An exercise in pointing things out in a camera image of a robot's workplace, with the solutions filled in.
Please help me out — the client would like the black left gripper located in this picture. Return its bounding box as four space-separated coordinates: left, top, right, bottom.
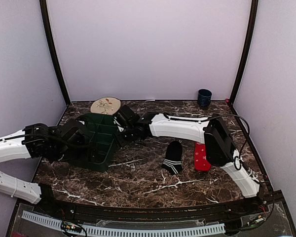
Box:
51 141 98 162

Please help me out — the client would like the green plastic divider tray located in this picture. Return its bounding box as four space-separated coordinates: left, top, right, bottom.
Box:
64 113 116 173

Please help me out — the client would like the black striped ankle sock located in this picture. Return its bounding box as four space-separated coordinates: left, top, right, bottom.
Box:
161 141 183 175

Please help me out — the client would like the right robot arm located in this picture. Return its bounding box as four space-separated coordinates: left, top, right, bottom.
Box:
113 105 265 214

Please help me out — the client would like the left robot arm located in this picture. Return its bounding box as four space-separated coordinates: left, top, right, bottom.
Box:
0 120 92 215

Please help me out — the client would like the beige decorated plate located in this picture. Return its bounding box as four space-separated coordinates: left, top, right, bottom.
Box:
90 97 121 115

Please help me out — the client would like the dark blue mug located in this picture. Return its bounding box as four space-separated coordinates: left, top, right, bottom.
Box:
197 89 212 110

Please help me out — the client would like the red Santa Christmas sock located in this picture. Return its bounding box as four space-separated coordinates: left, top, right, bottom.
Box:
194 142 211 171

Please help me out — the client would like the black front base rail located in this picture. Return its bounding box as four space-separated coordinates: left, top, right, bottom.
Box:
37 183 274 222

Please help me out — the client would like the white slotted cable duct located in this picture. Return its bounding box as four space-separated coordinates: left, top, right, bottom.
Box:
21 211 226 237

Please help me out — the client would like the left black frame post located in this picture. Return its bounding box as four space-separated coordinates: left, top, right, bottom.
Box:
39 0 71 106

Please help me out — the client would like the black frame post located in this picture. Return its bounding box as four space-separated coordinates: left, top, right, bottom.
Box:
229 0 259 105
39 0 71 106

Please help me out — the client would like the right black frame post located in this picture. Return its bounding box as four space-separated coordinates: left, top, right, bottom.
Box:
229 0 259 105

